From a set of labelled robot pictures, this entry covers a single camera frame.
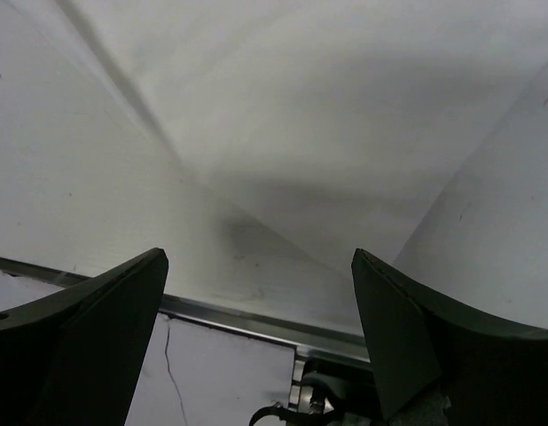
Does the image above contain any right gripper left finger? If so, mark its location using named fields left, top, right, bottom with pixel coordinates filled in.
left=0, top=248, right=168, bottom=425

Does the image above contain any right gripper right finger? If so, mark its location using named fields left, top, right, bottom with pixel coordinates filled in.
left=351, top=248, right=548, bottom=425

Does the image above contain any plain white t shirt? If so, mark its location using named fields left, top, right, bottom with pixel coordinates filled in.
left=59, top=1, right=548, bottom=270

